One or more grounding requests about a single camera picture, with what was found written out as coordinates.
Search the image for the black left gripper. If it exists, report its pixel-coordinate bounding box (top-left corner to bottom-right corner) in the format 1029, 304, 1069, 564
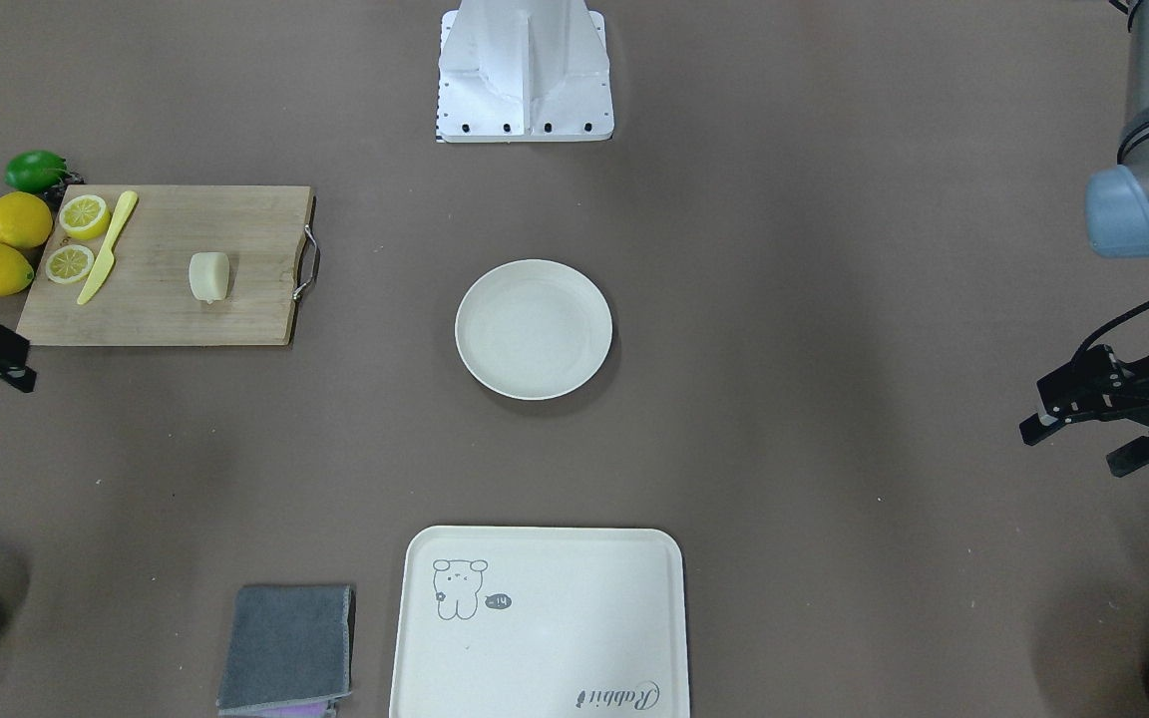
1018, 343, 1149, 478

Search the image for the pale white bun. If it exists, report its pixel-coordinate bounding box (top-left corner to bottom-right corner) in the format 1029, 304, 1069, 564
188, 250, 229, 304

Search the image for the cream rectangular tray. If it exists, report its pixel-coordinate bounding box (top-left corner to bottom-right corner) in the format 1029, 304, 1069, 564
390, 526, 692, 717

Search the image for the lemon half far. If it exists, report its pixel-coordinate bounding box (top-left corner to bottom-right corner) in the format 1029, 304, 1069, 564
41, 242, 97, 285

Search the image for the lemon half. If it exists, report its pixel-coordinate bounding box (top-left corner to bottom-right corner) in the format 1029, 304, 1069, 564
57, 194, 113, 241
41, 242, 97, 285

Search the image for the yellow plastic knife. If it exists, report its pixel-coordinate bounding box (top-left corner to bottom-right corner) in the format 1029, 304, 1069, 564
76, 190, 140, 304

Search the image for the wooden cutting board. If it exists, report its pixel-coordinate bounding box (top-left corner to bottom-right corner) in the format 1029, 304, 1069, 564
17, 185, 315, 347

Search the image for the lemon half near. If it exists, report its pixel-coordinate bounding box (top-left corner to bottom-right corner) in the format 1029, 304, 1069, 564
57, 194, 113, 241

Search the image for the green lime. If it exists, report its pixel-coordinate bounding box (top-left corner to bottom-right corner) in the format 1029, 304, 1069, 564
3, 150, 70, 194

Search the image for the grey folded cloth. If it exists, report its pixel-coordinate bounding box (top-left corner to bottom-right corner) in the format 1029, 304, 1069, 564
217, 582, 354, 717

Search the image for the cream round plate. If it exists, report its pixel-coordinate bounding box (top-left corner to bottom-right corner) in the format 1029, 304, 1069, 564
453, 258, 614, 401

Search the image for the white camera pole base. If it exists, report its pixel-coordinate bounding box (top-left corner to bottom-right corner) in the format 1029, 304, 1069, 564
435, 1, 615, 142

